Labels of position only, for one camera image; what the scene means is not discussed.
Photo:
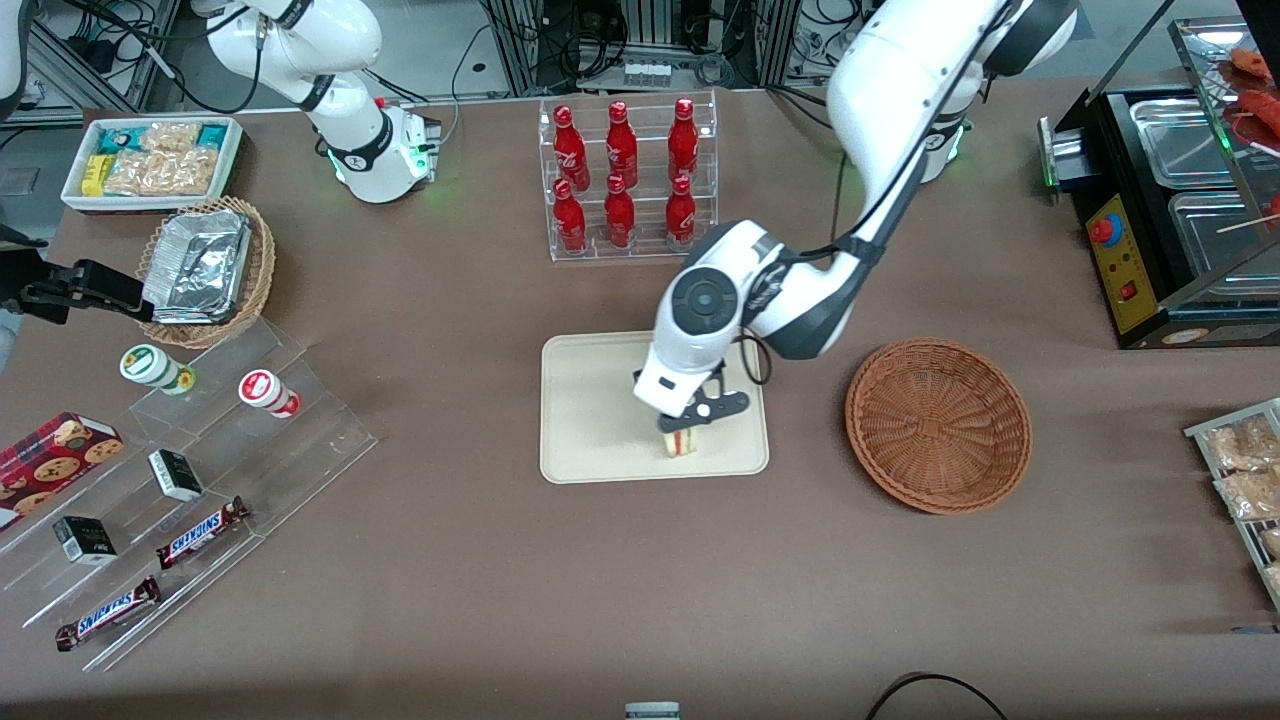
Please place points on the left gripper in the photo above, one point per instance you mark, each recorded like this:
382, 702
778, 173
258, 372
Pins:
637, 375

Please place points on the metal frame shelf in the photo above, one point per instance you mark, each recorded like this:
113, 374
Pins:
90, 75

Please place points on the aluminium equipment rack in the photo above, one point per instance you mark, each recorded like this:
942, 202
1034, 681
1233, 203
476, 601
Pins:
530, 45

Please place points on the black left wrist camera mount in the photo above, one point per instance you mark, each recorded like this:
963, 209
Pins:
722, 405

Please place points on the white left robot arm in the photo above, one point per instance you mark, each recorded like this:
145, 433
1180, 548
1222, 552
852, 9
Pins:
900, 90

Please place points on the teal snack packet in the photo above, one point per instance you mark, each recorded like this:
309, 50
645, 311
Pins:
212, 134
118, 138

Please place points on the red tartan cookie box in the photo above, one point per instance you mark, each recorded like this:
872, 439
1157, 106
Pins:
50, 455

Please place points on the white snack bin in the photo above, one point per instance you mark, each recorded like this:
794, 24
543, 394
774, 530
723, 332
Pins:
150, 204

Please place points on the black hot food warmer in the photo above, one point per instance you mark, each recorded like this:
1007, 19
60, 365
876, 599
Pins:
1125, 270

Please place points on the tray of packaged snacks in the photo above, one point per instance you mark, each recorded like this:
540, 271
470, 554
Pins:
1243, 535

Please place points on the green lid drink bottle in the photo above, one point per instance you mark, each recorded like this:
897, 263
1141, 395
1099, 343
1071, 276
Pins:
148, 364

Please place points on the brown wicker basket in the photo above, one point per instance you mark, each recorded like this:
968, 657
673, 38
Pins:
935, 425

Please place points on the clear acrylic bottle rack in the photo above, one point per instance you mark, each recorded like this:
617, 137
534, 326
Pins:
645, 250

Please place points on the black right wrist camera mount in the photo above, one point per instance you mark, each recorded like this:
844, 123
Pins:
40, 298

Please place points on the snickers chocolate bar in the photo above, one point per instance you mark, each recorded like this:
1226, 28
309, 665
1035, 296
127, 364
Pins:
108, 612
203, 532

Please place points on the red lid drink bottle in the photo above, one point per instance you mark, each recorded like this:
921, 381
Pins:
262, 388

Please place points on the triangular sandwich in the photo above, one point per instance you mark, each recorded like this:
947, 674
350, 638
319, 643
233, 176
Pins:
681, 445

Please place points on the small clear cracker bag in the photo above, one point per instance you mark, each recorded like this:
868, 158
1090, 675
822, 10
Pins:
170, 135

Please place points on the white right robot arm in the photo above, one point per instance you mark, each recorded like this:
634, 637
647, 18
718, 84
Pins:
340, 40

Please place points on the large clear cracker bag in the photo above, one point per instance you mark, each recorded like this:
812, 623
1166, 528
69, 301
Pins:
165, 173

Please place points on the steel warmer pan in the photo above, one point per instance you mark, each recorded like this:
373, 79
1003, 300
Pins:
1180, 140
1225, 240

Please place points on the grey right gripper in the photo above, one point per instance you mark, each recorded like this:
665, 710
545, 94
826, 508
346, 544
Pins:
48, 291

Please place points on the small blue object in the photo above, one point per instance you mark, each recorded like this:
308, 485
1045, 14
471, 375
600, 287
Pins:
1255, 629

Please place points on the small black carton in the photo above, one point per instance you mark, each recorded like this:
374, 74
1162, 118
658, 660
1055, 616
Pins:
175, 474
85, 540

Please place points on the red cola bottle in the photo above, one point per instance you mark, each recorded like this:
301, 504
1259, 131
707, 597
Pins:
680, 210
619, 215
569, 150
683, 140
621, 145
570, 220

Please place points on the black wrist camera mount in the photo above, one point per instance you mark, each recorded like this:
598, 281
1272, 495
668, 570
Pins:
40, 298
722, 405

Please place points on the aluminium foil container stack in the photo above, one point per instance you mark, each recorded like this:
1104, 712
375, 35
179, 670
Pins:
195, 265

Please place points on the small grey device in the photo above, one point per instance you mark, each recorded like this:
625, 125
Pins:
652, 711

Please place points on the beige plastic tray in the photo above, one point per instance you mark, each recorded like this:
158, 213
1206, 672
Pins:
590, 420

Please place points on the clear fried snack bag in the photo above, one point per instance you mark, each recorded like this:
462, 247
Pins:
1235, 445
1275, 580
1272, 542
1250, 493

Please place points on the yellow snack packet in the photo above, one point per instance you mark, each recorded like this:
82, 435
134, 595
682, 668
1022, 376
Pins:
95, 173

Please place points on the clear acrylic tiered stand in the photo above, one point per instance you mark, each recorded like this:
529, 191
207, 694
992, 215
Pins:
300, 440

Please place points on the light wicker basket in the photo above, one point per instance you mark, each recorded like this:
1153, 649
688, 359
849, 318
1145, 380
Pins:
262, 270

